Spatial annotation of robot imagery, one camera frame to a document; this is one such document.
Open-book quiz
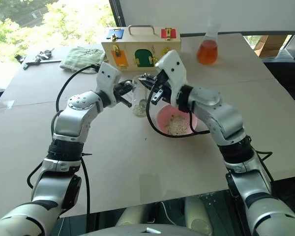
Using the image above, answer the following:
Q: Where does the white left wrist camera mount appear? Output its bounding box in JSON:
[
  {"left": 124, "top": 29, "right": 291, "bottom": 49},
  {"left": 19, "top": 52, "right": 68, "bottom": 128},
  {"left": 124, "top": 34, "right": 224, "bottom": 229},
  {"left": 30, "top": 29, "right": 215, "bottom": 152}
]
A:
[{"left": 95, "top": 61, "right": 123, "bottom": 109}]

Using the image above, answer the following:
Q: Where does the pink bowl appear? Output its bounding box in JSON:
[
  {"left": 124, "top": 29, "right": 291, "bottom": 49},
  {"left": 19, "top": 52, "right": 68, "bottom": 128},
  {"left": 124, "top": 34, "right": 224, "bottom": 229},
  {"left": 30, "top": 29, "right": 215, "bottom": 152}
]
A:
[{"left": 156, "top": 104, "right": 199, "bottom": 137}]

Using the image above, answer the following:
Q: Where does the wooden lock latch box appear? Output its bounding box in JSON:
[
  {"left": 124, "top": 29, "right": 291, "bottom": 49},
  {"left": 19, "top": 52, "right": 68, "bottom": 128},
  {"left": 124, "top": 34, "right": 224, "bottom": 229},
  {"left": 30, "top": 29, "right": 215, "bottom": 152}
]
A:
[{"left": 101, "top": 24, "right": 182, "bottom": 72}]

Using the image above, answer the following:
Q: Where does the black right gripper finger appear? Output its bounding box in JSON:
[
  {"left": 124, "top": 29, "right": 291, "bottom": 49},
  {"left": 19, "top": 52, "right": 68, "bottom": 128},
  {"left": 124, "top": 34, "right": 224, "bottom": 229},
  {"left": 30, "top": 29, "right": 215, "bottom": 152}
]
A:
[
  {"left": 138, "top": 73, "right": 156, "bottom": 89},
  {"left": 151, "top": 88, "right": 165, "bottom": 104}
]

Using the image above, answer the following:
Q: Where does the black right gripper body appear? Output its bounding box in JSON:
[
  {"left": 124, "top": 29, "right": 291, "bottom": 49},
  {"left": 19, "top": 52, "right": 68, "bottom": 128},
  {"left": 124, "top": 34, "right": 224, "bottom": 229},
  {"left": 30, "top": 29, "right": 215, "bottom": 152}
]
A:
[{"left": 149, "top": 69, "right": 173, "bottom": 101}]

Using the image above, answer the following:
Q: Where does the black metal bar tool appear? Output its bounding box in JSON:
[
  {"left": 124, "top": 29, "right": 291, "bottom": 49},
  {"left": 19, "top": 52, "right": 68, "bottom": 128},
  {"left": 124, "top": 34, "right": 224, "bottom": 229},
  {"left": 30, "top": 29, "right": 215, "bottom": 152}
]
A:
[{"left": 22, "top": 58, "right": 62, "bottom": 71}]

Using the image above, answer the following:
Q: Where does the oatmeal heap in bowl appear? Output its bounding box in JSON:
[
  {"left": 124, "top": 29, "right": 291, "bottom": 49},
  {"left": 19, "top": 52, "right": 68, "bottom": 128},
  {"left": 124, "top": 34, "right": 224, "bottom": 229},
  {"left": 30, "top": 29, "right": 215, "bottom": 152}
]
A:
[{"left": 164, "top": 114, "right": 191, "bottom": 136}]

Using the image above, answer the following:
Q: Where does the oatmeal in glass mug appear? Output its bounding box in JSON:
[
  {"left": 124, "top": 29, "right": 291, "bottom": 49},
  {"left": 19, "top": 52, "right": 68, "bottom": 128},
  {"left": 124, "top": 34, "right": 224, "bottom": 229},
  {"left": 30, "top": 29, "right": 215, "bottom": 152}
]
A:
[{"left": 133, "top": 105, "right": 145, "bottom": 117}]

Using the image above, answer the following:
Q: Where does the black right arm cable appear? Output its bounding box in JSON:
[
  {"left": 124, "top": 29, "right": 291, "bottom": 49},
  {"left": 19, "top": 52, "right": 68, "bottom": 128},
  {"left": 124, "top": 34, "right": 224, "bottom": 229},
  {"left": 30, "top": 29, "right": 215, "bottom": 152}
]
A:
[{"left": 146, "top": 88, "right": 274, "bottom": 184}]

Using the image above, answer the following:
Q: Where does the metal spoon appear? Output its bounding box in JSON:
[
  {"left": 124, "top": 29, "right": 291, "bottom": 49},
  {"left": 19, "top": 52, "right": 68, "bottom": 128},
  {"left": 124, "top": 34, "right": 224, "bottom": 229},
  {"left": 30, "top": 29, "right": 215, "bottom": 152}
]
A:
[{"left": 138, "top": 73, "right": 153, "bottom": 108}]

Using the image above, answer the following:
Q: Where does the brown cardboard box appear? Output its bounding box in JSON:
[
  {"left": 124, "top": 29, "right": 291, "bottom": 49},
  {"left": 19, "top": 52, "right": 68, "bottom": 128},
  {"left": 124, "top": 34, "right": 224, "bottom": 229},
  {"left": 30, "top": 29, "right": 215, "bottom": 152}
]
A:
[{"left": 254, "top": 34, "right": 294, "bottom": 58}]

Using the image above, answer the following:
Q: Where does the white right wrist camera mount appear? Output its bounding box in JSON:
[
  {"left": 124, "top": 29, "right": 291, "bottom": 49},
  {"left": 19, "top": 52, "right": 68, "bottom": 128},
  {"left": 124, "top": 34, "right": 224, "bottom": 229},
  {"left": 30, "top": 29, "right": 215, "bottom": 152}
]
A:
[{"left": 155, "top": 50, "right": 189, "bottom": 109}]

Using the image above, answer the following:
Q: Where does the black window frame post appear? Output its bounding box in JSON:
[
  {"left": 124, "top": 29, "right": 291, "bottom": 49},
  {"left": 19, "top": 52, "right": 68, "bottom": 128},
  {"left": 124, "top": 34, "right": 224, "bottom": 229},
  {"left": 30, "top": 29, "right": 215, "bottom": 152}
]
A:
[{"left": 109, "top": 0, "right": 125, "bottom": 28}]

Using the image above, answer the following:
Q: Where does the glass flask with orange liquid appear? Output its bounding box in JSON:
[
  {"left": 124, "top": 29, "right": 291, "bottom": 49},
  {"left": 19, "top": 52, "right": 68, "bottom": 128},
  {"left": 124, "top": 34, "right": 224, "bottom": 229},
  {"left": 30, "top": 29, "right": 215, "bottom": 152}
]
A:
[{"left": 196, "top": 19, "right": 221, "bottom": 66}]

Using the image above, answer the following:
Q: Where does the clear glass mug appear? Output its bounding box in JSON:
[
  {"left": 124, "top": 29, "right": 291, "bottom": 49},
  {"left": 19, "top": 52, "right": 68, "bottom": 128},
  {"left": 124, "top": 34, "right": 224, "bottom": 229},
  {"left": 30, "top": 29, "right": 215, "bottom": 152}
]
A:
[{"left": 131, "top": 75, "right": 149, "bottom": 119}]

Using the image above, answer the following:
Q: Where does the bunch of keys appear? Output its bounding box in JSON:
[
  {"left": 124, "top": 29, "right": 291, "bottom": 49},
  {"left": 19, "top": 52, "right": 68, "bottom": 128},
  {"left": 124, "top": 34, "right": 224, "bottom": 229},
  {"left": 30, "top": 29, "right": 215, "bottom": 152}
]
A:
[{"left": 34, "top": 48, "right": 56, "bottom": 61}]

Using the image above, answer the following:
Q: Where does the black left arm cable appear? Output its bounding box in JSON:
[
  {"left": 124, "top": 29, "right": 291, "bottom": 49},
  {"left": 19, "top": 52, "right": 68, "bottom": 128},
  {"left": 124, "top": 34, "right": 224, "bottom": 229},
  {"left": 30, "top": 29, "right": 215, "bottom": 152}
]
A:
[{"left": 27, "top": 63, "right": 101, "bottom": 218}]

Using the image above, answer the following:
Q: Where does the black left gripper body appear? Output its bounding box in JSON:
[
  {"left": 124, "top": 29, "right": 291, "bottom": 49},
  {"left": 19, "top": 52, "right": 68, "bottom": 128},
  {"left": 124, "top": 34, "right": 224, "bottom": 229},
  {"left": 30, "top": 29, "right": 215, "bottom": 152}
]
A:
[{"left": 112, "top": 82, "right": 130, "bottom": 101}]

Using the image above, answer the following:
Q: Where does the green checked cloth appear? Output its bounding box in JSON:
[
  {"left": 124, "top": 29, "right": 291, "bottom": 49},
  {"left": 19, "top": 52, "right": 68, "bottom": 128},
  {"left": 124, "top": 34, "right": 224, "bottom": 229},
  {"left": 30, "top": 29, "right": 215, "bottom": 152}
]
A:
[{"left": 59, "top": 47, "right": 106, "bottom": 75}]

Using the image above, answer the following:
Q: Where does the pale rounded shape under table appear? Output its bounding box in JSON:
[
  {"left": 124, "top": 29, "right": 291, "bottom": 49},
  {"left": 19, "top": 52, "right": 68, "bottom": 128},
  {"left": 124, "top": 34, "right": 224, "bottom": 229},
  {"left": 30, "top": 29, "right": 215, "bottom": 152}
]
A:
[
  {"left": 115, "top": 205, "right": 150, "bottom": 227},
  {"left": 183, "top": 196, "right": 214, "bottom": 236}
]

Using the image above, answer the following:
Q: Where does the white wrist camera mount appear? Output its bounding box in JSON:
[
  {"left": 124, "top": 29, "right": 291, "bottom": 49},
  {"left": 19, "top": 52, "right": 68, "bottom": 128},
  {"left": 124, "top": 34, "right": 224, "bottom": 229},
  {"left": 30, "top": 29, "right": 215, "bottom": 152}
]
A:
[
  {"left": 95, "top": 61, "right": 123, "bottom": 109},
  {"left": 155, "top": 50, "right": 189, "bottom": 109}
]

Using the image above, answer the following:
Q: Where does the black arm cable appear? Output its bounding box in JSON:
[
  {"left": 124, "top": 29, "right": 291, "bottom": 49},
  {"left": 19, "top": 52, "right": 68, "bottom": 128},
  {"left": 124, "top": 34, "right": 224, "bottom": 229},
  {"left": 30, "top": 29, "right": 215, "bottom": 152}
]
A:
[
  {"left": 27, "top": 63, "right": 101, "bottom": 218},
  {"left": 146, "top": 88, "right": 274, "bottom": 184}
]

